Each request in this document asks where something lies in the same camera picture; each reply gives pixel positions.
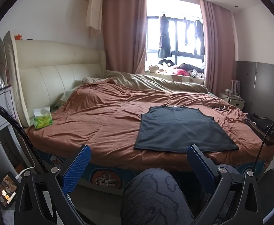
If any black sleeveless shirt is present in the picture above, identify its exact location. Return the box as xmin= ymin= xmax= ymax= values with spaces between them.
xmin=134 ymin=106 xmax=238 ymax=153

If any stack of folded black clothes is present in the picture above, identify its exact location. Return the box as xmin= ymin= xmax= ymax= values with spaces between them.
xmin=245 ymin=114 xmax=273 ymax=140

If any white bedside table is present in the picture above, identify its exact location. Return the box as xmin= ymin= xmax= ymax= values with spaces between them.
xmin=218 ymin=92 xmax=245 ymax=110

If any person's grey patterned knee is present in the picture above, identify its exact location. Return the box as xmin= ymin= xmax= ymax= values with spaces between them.
xmin=120 ymin=169 xmax=194 ymax=224

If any green tissue pack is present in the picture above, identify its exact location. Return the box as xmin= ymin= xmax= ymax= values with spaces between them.
xmin=33 ymin=106 xmax=53 ymax=130

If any smartphone with lit screen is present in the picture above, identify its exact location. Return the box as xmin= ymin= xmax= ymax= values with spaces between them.
xmin=0 ymin=171 xmax=20 ymax=209

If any right pink curtain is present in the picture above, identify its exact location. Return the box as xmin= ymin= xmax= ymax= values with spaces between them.
xmin=200 ymin=0 xmax=235 ymax=95

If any pink curtain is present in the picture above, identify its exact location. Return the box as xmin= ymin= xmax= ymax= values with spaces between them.
xmin=200 ymin=0 xmax=235 ymax=95
xmin=102 ymin=0 xmax=147 ymax=74

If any cream leather headboard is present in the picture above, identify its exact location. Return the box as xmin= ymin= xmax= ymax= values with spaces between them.
xmin=0 ymin=32 xmax=106 ymax=127

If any beige duvet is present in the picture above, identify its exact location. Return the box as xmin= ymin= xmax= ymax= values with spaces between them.
xmin=82 ymin=71 xmax=208 ymax=94

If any hanging dark garment right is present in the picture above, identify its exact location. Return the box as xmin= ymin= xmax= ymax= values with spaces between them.
xmin=184 ymin=18 xmax=205 ymax=56

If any hanging dark garment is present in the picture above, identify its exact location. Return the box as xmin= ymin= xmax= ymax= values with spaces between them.
xmin=158 ymin=14 xmax=172 ymax=58
xmin=184 ymin=18 xmax=205 ymax=56

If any hanging dark garment left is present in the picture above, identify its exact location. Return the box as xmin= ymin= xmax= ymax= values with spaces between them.
xmin=158 ymin=14 xmax=172 ymax=58

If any beige hanging cloth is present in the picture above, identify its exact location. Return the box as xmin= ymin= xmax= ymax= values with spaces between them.
xmin=86 ymin=0 xmax=103 ymax=39

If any left pink curtain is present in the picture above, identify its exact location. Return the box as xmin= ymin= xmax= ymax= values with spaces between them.
xmin=102 ymin=0 xmax=147 ymax=74

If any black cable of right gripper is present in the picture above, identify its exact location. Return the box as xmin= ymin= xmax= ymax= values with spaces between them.
xmin=251 ymin=111 xmax=274 ymax=172

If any black coiled cable on bed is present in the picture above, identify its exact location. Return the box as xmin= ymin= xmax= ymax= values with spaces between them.
xmin=201 ymin=95 xmax=231 ymax=112

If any black braided cable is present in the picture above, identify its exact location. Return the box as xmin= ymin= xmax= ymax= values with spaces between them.
xmin=0 ymin=97 xmax=48 ymax=174

